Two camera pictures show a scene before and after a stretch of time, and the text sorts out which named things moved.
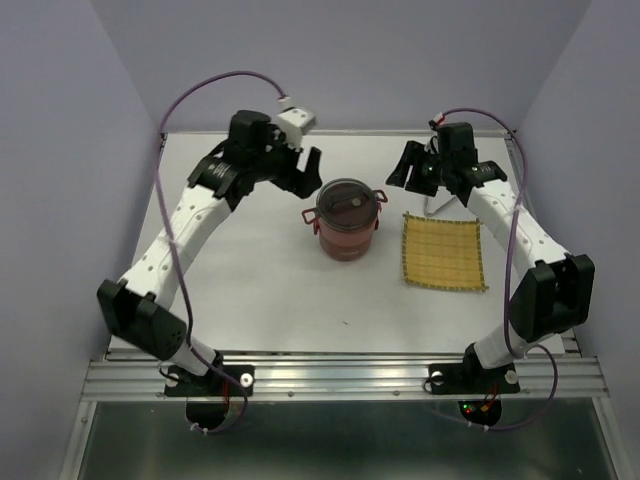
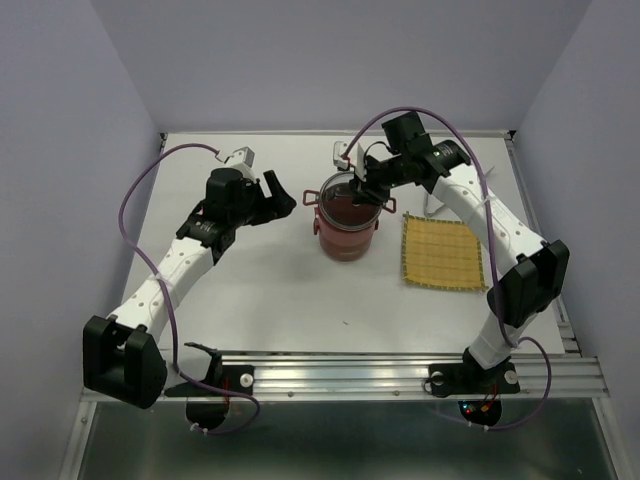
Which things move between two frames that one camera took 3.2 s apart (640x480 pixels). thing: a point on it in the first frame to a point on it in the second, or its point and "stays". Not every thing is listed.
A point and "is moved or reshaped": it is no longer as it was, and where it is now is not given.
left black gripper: [305, 183] to [284, 203]
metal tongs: [426, 210] stays
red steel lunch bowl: [345, 247] stays
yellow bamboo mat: [443, 253] stays
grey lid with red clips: [346, 204] is moved or reshaped
